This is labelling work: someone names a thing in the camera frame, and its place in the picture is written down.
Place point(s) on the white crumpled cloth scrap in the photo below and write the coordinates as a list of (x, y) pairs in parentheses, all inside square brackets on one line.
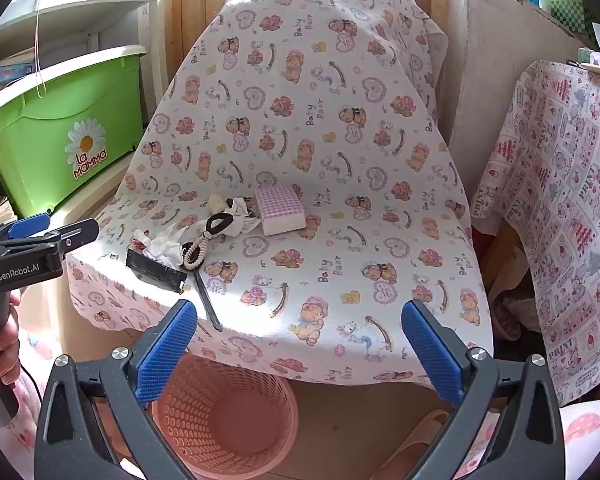
[(241, 216)]

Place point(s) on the black plastic spoon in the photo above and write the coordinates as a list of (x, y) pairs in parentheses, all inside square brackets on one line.
[(207, 300)]

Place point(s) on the small beige lump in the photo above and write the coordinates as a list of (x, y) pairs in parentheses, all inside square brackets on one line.
[(216, 204)]

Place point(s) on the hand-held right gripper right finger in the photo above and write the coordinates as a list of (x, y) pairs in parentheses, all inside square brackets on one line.
[(430, 355)]

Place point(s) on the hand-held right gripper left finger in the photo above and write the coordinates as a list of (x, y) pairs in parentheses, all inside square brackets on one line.
[(165, 355)]

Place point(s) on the large white box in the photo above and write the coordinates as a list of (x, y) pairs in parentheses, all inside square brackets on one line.
[(495, 60)]

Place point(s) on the green checked box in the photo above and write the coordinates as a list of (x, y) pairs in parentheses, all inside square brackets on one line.
[(572, 12)]

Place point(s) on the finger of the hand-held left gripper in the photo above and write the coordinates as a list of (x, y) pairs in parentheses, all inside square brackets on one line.
[(27, 225), (75, 237)]

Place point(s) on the person's left hand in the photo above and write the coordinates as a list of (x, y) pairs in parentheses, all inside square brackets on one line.
[(7, 345)]

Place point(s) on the green plastic storage box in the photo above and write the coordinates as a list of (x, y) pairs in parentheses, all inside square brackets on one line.
[(55, 125)]

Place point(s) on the white shelf unit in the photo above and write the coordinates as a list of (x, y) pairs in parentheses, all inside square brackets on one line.
[(80, 15)]

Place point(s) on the bear print cloth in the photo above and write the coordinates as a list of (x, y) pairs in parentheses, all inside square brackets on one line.
[(305, 110)]

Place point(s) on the pink patchwork print cloth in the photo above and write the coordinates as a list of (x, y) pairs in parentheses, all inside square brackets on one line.
[(560, 200)]

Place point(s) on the red pink slipper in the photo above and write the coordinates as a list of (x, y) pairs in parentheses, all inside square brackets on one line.
[(507, 317)]

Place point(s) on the wooden table leg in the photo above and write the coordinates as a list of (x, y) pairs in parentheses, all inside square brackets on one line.
[(505, 255)]

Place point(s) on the white tissue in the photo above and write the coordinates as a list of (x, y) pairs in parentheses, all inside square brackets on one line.
[(155, 249)]

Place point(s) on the pink perforated plastic basket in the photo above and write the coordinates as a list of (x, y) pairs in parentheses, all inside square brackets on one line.
[(230, 410)]

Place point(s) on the pink checked sponge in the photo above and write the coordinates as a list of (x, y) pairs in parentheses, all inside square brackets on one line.
[(280, 205)]

